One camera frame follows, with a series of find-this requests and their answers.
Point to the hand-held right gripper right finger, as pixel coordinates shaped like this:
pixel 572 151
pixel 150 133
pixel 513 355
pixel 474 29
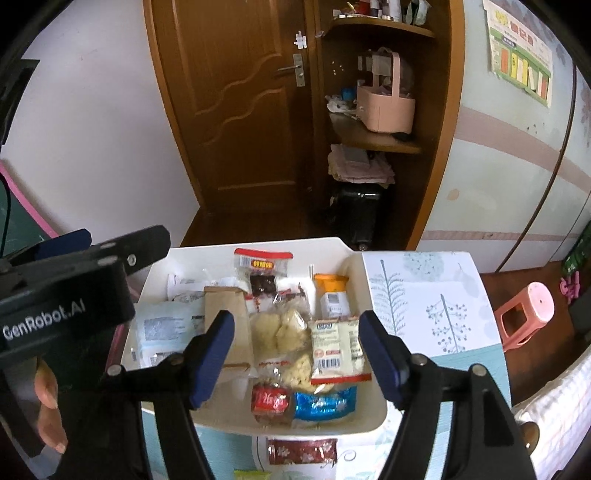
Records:
pixel 378 360

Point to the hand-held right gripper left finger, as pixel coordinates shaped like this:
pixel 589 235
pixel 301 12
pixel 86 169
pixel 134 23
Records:
pixel 212 355

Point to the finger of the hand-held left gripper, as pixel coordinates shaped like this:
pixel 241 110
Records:
pixel 64 242
pixel 138 244

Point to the light blue packet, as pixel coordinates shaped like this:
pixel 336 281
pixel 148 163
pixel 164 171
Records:
pixel 161 332

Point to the white plastic bin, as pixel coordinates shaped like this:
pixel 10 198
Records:
pixel 194 258

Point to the pale rice cracker packet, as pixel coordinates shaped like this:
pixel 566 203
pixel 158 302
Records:
pixel 279 332

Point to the dark cake packet red label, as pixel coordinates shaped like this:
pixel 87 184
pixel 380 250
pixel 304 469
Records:
pixel 263 281

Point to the orange and grey snack packet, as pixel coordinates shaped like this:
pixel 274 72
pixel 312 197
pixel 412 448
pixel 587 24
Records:
pixel 330 284

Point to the person's left hand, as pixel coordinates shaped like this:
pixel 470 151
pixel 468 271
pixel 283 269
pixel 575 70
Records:
pixel 48 392

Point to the cream packet with barcode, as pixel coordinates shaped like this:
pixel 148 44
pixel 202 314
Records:
pixel 334 350

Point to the brown paper packet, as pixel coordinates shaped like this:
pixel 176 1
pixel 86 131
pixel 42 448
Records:
pixel 226 300

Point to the floral printed tablecloth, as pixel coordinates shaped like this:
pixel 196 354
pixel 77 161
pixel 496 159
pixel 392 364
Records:
pixel 438 369

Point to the white crumpled packet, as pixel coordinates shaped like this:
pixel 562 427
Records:
pixel 184 286

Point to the shiny blue packet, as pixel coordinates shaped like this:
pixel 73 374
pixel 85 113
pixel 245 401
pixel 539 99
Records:
pixel 325 404

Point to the red candy packet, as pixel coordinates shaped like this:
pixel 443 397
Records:
pixel 272 399

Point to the dark red snowflake packet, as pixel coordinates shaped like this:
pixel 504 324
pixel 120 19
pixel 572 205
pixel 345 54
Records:
pixel 302 451

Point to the green candy packet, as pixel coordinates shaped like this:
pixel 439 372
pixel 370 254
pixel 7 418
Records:
pixel 251 475

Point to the pink plastic stool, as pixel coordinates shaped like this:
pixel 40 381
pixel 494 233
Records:
pixel 538 300

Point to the wooden door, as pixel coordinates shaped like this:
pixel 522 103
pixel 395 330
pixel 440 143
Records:
pixel 231 92

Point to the folded pink cloths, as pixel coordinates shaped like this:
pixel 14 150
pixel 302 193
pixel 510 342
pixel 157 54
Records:
pixel 360 170

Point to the white striped cloth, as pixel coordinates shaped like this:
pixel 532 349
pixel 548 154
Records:
pixel 563 406

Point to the green bag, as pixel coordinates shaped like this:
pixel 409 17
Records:
pixel 575 261

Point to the pink basket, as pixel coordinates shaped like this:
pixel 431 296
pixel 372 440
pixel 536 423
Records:
pixel 385 115

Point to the white door hook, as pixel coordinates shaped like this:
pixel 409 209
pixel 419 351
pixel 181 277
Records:
pixel 301 39

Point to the row of toiletry bottles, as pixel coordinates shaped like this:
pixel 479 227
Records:
pixel 388 9

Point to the wall poster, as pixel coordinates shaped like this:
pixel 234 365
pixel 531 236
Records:
pixel 521 60

